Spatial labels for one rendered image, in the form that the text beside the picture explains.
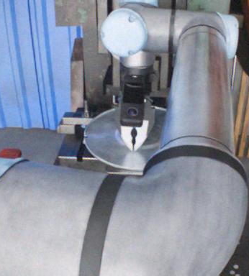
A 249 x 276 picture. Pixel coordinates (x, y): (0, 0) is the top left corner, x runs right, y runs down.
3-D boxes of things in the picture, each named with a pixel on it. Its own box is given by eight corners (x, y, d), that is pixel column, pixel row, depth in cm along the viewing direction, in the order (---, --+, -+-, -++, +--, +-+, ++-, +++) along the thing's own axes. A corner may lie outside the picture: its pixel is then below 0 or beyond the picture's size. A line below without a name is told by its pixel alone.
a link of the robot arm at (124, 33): (168, 14, 45) (174, 3, 54) (96, 11, 47) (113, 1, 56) (166, 63, 49) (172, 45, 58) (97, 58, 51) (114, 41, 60)
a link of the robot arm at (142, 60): (156, 49, 61) (114, 47, 61) (155, 71, 63) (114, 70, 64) (155, 39, 67) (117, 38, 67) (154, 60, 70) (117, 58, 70)
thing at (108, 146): (82, 175, 70) (82, 172, 69) (85, 109, 93) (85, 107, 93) (210, 167, 72) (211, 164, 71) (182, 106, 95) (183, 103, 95)
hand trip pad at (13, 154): (19, 187, 80) (14, 164, 76) (-2, 185, 80) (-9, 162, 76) (27, 170, 86) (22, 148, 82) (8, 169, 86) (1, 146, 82)
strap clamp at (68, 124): (111, 135, 97) (110, 105, 92) (57, 133, 98) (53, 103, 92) (113, 125, 102) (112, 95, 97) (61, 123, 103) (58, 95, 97)
